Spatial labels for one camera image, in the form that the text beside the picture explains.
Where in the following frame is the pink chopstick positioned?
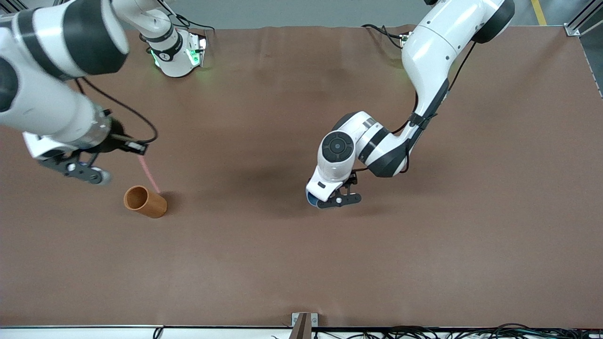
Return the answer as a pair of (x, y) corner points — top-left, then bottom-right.
(138, 154), (161, 194)

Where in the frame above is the brown cylindrical cup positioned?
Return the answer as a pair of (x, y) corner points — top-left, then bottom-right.
(123, 186), (168, 218)

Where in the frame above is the brown table cover sheet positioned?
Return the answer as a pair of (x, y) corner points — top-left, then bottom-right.
(0, 24), (603, 329)

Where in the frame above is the black right arm wrist cable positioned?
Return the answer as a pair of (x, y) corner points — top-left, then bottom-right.
(75, 78), (158, 144)

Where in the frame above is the black right arm base cable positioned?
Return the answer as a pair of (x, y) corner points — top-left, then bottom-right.
(167, 14), (215, 34)

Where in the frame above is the black arm base cable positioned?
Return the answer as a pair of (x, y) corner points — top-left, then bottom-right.
(362, 24), (407, 50)
(167, 14), (215, 34)

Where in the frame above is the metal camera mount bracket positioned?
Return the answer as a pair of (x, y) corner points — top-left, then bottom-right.
(291, 313), (318, 339)

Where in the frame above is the aluminium frame post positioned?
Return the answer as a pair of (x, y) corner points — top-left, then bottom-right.
(565, 0), (603, 98)
(0, 0), (29, 15)

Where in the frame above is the black left arm base cable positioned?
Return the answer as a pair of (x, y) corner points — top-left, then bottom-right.
(362, 24), (407, 50)

